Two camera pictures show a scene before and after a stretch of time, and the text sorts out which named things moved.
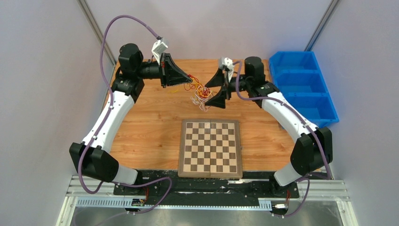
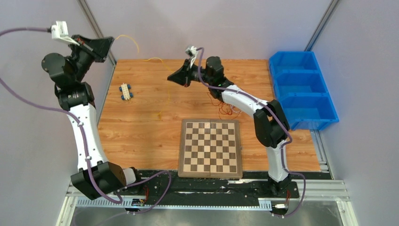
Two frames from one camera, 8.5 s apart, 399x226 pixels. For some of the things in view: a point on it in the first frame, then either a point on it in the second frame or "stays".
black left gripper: (170, 74) to (100, 47)
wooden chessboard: (210, 148) stays
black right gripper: (218, 80) to (179, 76)
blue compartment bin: (298, 77) stays
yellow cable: (201, 91) to (148, 59)
